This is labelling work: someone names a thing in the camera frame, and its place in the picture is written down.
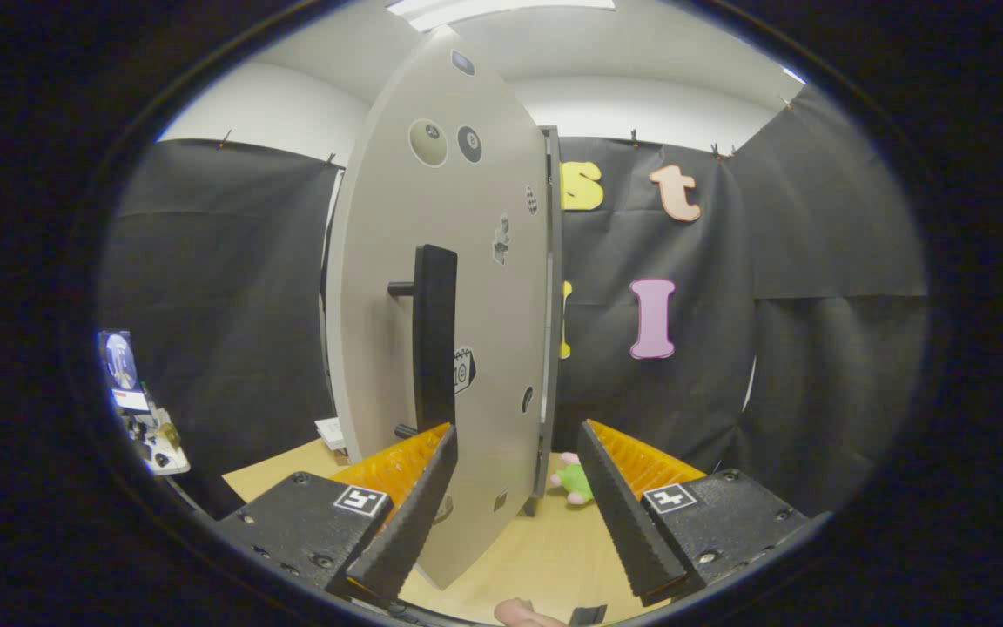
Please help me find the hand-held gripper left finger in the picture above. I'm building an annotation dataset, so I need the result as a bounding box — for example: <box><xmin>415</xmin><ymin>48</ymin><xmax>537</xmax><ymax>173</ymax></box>
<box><xmin>214</xmin><ymin>422</ymin><xmax>459</xmax><ymax>603</ymax></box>

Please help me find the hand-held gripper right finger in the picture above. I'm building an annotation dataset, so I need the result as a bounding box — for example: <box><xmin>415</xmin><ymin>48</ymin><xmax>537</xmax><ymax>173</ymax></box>
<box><xmin>577</xmin><ymin>419</ymin><xmax>816</xmax><ymax>608</ymax></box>

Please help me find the grey shoe cabinet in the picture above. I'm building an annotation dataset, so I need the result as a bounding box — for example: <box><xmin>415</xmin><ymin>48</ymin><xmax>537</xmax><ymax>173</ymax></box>
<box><xmin>539</xmin><ymin>125</ymin><xmax>565</xmax><ymax>518</ymax></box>

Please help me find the green plush toy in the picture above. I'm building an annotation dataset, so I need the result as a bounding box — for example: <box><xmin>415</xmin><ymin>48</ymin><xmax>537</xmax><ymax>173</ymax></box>
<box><xmin>549</xmin><ymin>451</ymin><xmax>596</xmax><ymax>506</ymax></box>

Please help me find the cluttered white side table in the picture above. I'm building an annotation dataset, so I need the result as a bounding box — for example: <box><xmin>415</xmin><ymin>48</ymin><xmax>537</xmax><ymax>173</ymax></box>
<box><xmin>98</xmin><ymin>328</ymin><xmax>192</xmax><ymax>476</ymax></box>

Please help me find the black backdrop cloth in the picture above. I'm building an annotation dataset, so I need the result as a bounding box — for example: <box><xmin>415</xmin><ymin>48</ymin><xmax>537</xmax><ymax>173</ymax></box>
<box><xmin>99</xmin><ymin>83</ymin><xmax>929</xmax><ymax>523</ymax></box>

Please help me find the long ceiling light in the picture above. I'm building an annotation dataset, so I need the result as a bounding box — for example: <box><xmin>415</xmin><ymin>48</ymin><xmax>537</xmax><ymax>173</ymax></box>
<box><xmin>387</xmin><ymin>0</ymin><xmax>616</xmax><ymax>33</ymax></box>

